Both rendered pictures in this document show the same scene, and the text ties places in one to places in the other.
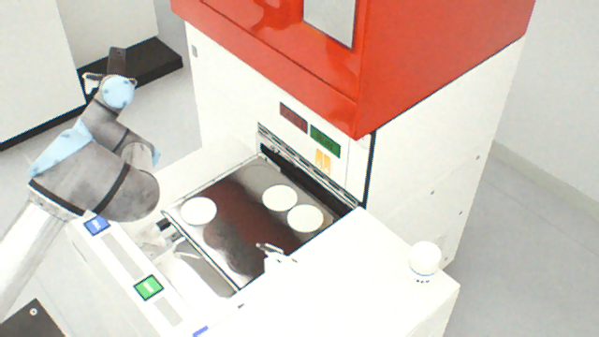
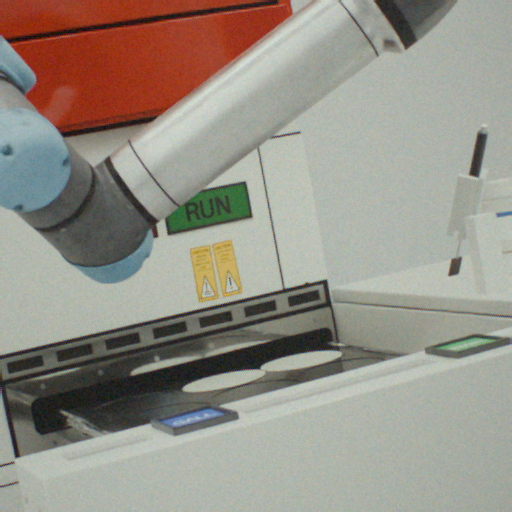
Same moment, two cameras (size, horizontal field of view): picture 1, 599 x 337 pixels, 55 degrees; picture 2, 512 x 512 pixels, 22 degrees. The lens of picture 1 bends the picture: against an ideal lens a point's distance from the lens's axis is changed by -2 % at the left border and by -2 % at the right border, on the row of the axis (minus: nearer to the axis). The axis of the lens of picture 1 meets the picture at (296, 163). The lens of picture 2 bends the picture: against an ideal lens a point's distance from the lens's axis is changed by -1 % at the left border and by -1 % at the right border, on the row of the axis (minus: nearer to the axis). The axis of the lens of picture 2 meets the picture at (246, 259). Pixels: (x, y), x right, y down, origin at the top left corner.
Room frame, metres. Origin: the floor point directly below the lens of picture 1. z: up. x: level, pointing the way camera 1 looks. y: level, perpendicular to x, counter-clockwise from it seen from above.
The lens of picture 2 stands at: (0.57, 1.48, 1.17)
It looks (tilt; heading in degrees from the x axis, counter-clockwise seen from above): 5 degrees down; 290
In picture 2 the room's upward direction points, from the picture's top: 10 degrees counter-clockwise
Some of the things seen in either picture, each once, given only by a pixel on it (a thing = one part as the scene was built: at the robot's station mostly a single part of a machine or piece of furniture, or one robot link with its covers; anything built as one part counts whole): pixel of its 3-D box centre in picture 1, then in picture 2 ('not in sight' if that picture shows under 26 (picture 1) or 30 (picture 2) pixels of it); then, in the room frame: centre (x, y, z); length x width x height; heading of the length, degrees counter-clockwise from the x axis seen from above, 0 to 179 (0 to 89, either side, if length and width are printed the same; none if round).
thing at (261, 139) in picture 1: (302, 178); (180, 380); (1.23, -0.02, 0.89); 0.44 x 0.02 x 0.10; 42
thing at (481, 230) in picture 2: (277, 261); (474, 231); (0.83, 0.04, 1.03); 0.06 x 0.04 x 0.13; 132
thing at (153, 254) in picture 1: (160, 253); not in sight; (0.95, 0.36, 0.89); 0.08 x 0.03 x 0.03; 132
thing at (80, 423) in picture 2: (212, 182); (104, 434); (1.21, 0.25, 0.90); 0.37 x 0.01 x 0.01; 132
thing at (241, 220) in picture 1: (251, 215); (256, 393); (1.08, 0.13, 0.90); 0.34 x 0.34 x 0.01; 42
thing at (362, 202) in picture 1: (268, 115); (22, 312); (1.37, 0.09, 1.02); 0.82 x 0.03 x 0.40; 42
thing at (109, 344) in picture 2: (304, 162); (169, 330); (1.24, -0.02, 0.96); 0.44 x 0.01 x 0.02; 42
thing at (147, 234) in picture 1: (144, 235); not in sight; (1.01, 0.42, 0.89); 0.08 x 0.03 x 0.03; 132
